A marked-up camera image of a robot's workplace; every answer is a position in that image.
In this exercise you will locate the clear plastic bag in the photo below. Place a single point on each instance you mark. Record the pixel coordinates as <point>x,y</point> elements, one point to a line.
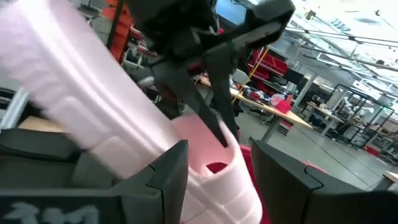
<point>276,99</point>

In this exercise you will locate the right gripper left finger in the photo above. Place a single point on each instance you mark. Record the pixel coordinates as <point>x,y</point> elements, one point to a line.
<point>174,174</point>

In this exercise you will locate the large red plastic bin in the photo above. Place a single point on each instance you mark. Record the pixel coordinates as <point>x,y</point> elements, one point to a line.
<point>248,161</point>

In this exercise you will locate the silver frame post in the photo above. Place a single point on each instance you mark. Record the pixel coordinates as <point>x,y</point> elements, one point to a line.
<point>12,109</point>

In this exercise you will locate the wooden work table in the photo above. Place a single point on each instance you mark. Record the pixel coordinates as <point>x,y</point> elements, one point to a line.
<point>295,119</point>
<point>323,110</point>

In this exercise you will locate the black vertical frame post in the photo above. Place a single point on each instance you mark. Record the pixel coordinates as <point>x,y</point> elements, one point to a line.
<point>115,25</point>

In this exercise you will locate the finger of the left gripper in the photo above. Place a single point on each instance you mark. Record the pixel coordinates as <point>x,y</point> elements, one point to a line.
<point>222,71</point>
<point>186,87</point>

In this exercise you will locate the rack with red bins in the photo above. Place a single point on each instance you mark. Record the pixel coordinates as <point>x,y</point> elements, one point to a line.
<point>267,65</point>

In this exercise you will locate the black computer monitor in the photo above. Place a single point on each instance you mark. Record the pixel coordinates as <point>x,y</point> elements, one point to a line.
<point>292,76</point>

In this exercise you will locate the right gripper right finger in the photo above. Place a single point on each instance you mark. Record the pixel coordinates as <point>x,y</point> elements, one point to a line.
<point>276,180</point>

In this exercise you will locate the black robot cell frame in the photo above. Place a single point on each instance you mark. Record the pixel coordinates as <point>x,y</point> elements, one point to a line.
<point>363,96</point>

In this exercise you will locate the small red container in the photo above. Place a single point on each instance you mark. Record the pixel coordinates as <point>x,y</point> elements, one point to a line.
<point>283,106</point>

